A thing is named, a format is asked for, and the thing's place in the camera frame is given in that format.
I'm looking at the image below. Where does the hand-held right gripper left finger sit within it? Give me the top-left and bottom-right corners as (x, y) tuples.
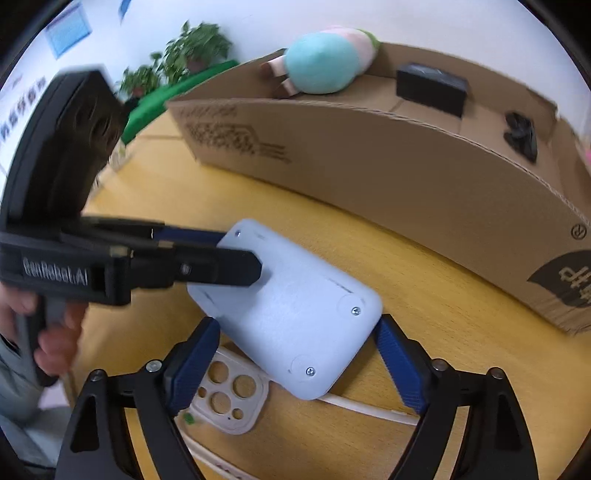
(55, 318), (221, 480)

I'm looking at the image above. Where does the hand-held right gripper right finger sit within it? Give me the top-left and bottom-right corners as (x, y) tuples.
(374, 314), (540, 480)

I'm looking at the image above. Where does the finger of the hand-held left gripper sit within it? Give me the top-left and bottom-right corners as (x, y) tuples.
(130, 242), (265, 291)
(92, 218), (228, 250)

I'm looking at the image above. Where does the white plastic device housing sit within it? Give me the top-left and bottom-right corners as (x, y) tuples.
(187, 218), (383, 401)

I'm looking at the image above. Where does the large cardboard box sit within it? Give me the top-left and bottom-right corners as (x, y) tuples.
(165, 42), (591, 337)

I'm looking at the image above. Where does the person's left forearm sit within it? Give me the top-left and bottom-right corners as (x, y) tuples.
(0, 335), (70, 467)

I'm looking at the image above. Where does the wooden desktop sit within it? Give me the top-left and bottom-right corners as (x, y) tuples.
(62, 111), (591, 480)

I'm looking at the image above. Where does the person's left hand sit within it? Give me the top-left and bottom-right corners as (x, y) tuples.
(0, 284), (87, 377)

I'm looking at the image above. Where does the white phone case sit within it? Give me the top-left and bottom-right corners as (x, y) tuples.
(187, 346), (269, 435)

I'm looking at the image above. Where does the green shelf top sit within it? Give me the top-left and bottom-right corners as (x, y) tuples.
(121, 59), (241, 144)

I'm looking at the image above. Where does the small potted green plant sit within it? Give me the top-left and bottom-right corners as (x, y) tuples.
(119, 53), (162, 97)

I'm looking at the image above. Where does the large potted green plant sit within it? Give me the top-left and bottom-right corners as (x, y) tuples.
(161, 21), (234, 75)

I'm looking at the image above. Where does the pink and teal plush toy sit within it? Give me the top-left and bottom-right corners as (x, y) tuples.
(259, 25), (383, 100)

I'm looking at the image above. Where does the small black gadget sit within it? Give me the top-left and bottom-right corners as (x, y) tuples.
(503, 111), (539, 162)

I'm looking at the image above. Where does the black rectangular box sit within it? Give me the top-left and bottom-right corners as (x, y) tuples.
(396, 63), (469, 117)

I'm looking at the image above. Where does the white cable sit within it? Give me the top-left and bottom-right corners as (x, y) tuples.
(182, 392), (421, 480)

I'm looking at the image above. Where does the white wall notice sheet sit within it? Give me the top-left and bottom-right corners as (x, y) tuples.
(0, 76), (49, 134)

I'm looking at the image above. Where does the blue wall poster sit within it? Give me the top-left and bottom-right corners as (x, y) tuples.
(46, 4), (90, 58)

